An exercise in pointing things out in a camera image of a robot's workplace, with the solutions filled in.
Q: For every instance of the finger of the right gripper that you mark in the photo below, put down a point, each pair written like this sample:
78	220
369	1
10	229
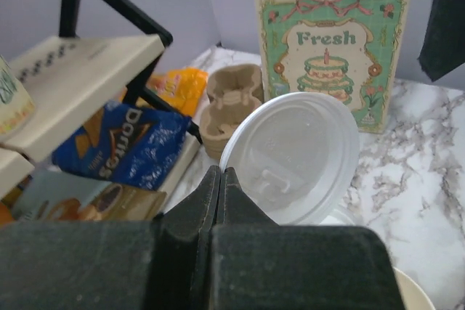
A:
443	47

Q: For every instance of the white plastic cup lid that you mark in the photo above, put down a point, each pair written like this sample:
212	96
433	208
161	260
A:
295	156

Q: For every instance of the green Fresh paper bag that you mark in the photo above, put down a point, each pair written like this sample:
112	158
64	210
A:
347	49

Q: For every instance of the stack of white plastic lids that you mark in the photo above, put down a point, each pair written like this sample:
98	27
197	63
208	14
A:
341	216

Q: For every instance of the blue Doritos bag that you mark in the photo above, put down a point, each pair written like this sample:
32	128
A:
125	144

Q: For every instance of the orange yellow snack bag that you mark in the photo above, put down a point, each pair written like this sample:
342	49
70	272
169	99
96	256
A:
180	88

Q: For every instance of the brown chips bag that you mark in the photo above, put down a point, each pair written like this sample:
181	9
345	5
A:
58	196

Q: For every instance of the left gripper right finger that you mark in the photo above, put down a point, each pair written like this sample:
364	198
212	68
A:
234	206

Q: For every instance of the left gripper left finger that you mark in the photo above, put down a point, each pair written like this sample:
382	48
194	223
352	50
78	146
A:
184	222

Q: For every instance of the single green paper cup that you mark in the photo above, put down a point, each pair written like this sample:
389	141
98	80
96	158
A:
414	298

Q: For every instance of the cardboard cup carrier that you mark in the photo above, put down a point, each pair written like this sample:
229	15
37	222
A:
234	93

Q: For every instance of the beige three-tier shelf rack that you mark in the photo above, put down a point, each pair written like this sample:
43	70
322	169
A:
69	78

